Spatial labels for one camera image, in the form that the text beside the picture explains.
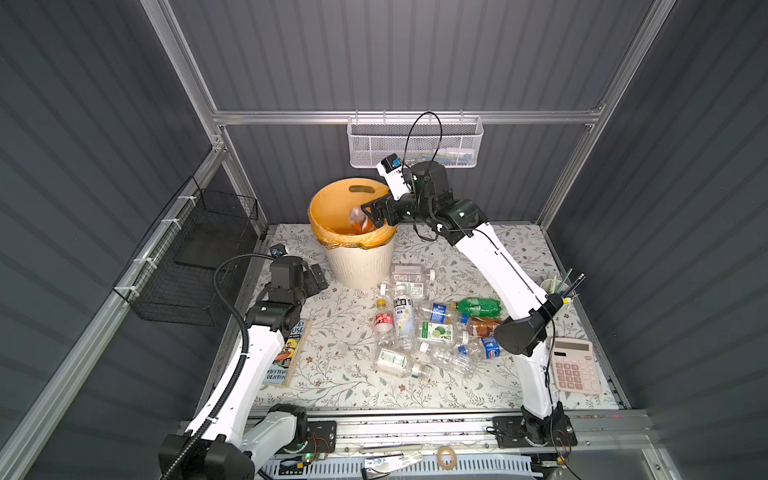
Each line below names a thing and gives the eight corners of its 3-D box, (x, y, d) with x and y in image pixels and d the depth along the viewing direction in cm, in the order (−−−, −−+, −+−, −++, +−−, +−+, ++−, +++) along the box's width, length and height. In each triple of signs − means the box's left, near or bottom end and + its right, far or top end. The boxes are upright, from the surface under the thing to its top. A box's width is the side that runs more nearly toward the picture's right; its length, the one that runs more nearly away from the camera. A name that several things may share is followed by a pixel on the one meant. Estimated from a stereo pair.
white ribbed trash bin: (339, 301, 101) (327, 257, 82) (337, 287, 105) (326, 242, 86) (393, 291, 104) (394, 246, 85) (390, 278, 107) (389, 232, 89)
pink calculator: (555, 388, 83) (560, 385, 80) (549, 337, 92) (553, 333, 90) (597, 397, 81) (603, 395, 79) (586, 344, 91) (591, 340, 88)
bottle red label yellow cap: (374, 351, 90) (373, 343, 85) (376, 308, 99) (375, 299, 95) (395, 351, 90) (395, 343, 85) (394, 308, 99) (395, 299, 95)
